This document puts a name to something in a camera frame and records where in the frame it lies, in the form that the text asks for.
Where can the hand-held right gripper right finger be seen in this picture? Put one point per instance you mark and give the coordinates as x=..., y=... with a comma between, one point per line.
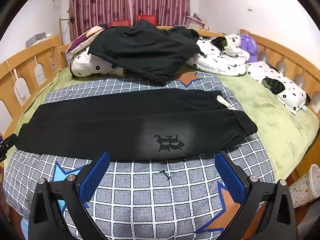
x=230, y=175

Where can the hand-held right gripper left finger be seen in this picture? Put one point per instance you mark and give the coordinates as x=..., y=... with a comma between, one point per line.
x=96, y=172

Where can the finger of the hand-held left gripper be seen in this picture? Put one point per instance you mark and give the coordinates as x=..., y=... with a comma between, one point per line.
x=8, y=142

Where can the black pants with emblem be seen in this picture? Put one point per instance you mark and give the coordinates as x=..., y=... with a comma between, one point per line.
x=100, y=130

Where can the grey checked bed sheet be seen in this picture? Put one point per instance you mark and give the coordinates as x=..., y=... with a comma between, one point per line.
x=150, y=192

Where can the green blanket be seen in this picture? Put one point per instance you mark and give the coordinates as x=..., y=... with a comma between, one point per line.
x=270, y=130

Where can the star-printed waste bin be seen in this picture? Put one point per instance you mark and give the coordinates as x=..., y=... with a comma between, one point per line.
x=302, y=187

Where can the white floral pillow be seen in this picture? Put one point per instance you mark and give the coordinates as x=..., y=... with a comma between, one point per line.
x=292, y=97

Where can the grey box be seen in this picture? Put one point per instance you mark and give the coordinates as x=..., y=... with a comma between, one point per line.
x=37, y=38

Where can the white floral quilt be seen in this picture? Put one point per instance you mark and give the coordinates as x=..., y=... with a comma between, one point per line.
x=220, y=57

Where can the purple patterned pillow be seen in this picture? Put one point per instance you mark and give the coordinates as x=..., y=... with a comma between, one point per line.
x=82, y=40

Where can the wooden rack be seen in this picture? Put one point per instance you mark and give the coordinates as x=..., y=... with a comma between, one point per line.
x=61, y=27

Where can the purple plush toy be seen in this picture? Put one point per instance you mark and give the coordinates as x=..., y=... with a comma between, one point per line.
x=247, y=47

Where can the black garment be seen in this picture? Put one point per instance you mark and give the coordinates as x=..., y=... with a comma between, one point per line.
x=140, y=50

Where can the red box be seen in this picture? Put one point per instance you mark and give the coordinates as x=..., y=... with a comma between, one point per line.
x=147, y=18
x=120, y=23

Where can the cardboard boxes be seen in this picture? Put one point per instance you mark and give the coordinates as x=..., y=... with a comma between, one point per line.
x=198, y=21

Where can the pink striped curtain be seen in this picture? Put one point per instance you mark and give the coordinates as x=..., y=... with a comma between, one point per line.
x=125, y=0

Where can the wooden bed frame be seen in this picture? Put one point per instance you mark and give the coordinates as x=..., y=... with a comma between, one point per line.
x=25, y=55

